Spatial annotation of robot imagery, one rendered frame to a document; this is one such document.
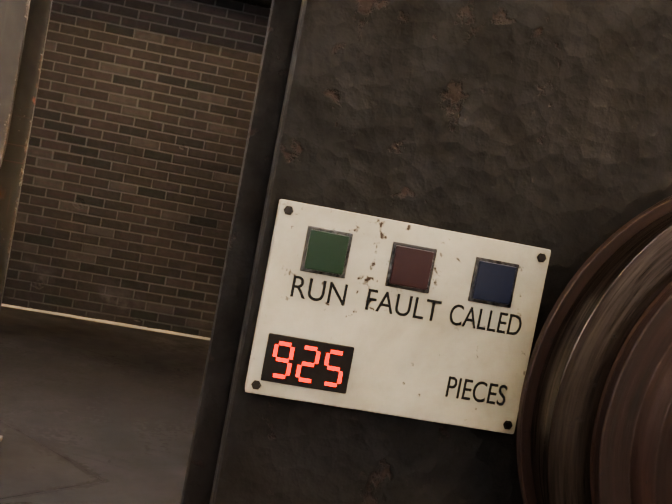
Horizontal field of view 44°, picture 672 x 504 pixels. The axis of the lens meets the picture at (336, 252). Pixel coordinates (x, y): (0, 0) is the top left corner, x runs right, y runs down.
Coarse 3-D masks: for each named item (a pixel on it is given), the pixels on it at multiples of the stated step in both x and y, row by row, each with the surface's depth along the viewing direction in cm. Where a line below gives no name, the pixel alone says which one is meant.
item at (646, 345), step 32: (640, 320) 65; (640, 352) 64; (608, 384) 65; (640, 384) 64; (608, 416) 64; (640, 416) 64; (608, 448) 64; (640, 448) 64; (608, 480) 64; (640, 480) 64
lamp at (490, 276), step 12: (480, 264) 77; (492, 264) 77; (480, 276) 77; (492, 276) 77; (504, 276) 77; (480, 288) 77; (492, 288) 77; (504, 288) 77; (492, 300) 77; (504, 300) 77
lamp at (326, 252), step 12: (312, 240) 75; (324, 240) 75; (336, 240) 75; (348, 240) 75; (312, 252) 75; (324, 252) 75; (336, 252) 75; (312, 264) 75; (324, 264) 75; (336, 264) 75
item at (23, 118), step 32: (0, 0) 298; (32, 0) 327; (0, 32) 298; (32, 32) 328; (0, 64) 299; (32, 64) 329; (0, 96) 300; (32, 96) 330; (0, 128) 301; (0, 160) 301; (0, 192) 331; (0, 224) 332; (0, 256) 333; (0, 288) 334
